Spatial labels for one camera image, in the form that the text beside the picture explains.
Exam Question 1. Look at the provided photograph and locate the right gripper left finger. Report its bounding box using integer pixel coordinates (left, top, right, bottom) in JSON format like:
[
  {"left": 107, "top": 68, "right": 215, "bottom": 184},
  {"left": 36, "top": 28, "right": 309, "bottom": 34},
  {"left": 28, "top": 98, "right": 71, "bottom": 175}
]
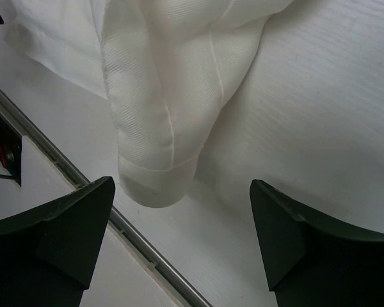
[{"left": 0, "top": 177, "right": 115, "bottom": 306}]

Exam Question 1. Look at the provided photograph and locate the white skirt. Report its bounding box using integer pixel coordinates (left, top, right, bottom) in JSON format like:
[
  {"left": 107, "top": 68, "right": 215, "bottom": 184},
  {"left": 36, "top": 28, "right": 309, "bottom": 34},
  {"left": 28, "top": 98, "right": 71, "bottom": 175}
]
[{"left": 4, "top": 0, "right": 384, "bottom": 244}]

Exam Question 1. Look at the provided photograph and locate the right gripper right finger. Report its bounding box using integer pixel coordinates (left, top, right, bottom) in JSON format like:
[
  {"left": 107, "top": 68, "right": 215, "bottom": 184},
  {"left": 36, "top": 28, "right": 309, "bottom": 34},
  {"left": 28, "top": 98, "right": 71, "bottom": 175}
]
[{"left": 250, "top": 180, "right": 384, "bottom": 307}]

